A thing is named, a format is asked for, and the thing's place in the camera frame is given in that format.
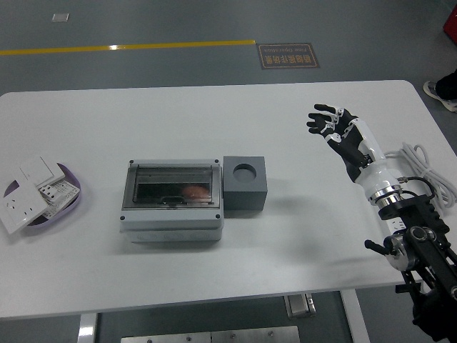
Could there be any smoky transparent box lid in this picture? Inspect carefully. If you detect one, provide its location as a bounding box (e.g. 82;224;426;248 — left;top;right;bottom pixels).
123;163;222;210

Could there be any white power cord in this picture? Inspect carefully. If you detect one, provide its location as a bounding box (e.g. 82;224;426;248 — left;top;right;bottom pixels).
383;141;457;215

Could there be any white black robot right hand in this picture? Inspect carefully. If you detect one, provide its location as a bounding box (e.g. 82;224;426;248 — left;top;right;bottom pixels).
306;103;401;200

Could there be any orange cylinder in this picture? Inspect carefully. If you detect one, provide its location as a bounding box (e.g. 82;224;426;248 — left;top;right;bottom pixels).
181;183;211;200

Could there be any person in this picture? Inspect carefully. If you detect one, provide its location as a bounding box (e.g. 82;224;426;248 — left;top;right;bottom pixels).
423;69;457;114

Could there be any red object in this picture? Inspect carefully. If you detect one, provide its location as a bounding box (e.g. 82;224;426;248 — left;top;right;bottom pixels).
442;6;457;35

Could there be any brown floor sign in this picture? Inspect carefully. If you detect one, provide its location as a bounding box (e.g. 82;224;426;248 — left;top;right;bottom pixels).
256;42;321;70

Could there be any white power strip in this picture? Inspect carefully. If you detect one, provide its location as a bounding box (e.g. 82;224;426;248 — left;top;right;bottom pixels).
383;192;411;271

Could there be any white wall switch panel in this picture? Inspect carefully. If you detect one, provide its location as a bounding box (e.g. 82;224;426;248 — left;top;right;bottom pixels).
9;154;67;187

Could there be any white perforated plate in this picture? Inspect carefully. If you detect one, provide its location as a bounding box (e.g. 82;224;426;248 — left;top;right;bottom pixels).
44;177;80;219

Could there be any white wall socket panel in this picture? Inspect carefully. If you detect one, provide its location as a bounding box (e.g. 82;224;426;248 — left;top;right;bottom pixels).
0;178;49;235

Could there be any white table leg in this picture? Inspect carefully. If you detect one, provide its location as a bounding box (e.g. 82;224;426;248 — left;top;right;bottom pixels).
339;288;372;343
76;312;98;343

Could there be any yellow floor tape line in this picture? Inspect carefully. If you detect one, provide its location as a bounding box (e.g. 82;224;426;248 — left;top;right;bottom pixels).
0;39;256;57

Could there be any grey table bracket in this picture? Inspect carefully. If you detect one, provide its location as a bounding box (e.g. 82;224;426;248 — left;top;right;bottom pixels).
284;292;317;319

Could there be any metal base plate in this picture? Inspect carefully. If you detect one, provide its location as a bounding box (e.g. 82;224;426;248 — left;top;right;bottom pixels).
120;325;301;343

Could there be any grey cube with round hole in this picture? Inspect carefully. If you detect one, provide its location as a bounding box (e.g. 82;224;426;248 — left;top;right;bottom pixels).
223;155;268;212

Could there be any grey electrical enclosure box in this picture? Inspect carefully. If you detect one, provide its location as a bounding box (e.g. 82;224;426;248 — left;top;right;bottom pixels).
119;159;225;244

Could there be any purple tray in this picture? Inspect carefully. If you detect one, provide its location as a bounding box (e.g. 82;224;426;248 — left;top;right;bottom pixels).
2;162;83;235

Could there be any small white socket module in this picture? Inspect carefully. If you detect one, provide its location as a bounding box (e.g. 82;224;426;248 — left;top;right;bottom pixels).
37;184;61;205

